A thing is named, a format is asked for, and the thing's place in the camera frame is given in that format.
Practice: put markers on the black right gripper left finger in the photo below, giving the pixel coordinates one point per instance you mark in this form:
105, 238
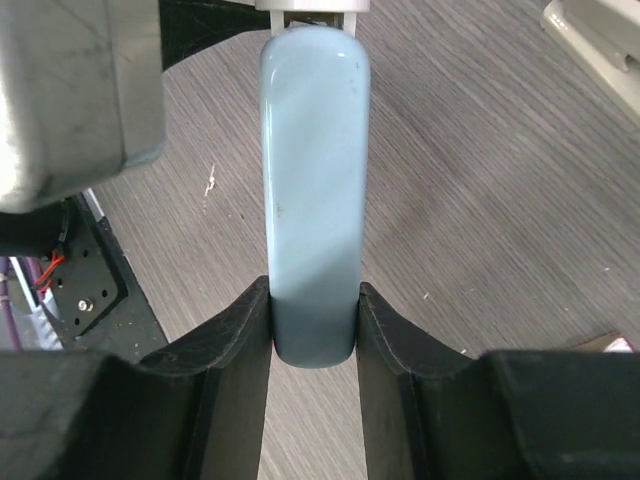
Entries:
193, 409

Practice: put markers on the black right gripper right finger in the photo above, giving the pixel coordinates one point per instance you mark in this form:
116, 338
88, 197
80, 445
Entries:
430, 412

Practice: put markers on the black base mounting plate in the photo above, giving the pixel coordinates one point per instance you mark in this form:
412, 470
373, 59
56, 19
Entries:
97, 302

